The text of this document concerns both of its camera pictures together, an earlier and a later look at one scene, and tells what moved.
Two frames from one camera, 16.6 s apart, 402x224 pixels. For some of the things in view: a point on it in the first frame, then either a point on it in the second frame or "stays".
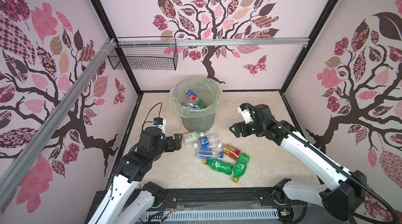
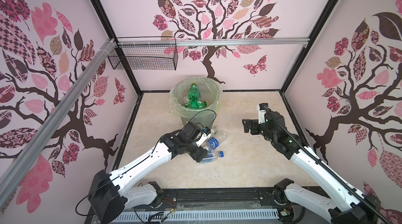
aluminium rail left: (13, 172) stays
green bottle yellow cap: (240, 167) -> (194, 101)
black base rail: (196, 199) stays
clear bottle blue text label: (211, 153) stays
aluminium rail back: (123, 43) stays
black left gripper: (177, 142) -> (200, 154)
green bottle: (223, 167) -> (197, 104)
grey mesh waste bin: (197, 100) stays
